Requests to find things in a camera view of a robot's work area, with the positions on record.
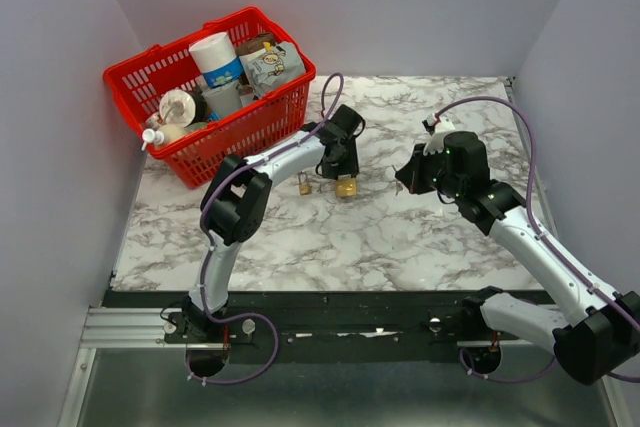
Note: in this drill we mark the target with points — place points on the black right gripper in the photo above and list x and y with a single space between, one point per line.
411 173

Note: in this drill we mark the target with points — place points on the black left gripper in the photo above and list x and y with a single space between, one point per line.
349 167

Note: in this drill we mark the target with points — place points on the brass padlock long shackle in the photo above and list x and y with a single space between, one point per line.
346 187

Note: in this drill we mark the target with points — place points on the small brass padlock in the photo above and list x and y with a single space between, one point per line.
304 184

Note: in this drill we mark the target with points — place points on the silver key bunch with ring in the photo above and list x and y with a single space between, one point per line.
397 184

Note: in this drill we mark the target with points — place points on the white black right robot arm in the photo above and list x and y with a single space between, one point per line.
592 330

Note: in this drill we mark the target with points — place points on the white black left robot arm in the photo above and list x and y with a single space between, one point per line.
235 202

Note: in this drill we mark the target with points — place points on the grey cartoon snack bag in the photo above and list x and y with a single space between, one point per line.
274 68

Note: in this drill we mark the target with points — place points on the grey paper cup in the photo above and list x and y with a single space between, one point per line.
223 101

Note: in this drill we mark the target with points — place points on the brown chocolate package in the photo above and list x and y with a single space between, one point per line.
255 43

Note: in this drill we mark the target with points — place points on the white paper towel roll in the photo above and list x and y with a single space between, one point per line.
216 59

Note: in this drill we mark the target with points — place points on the white pump lotion bottle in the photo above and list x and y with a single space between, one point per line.
162 137

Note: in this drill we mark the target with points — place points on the red plastic shopping basket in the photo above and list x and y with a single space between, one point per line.
138 83

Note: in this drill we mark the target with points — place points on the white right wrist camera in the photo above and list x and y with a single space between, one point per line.
438 129

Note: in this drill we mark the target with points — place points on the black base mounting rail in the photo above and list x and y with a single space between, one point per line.
323 327

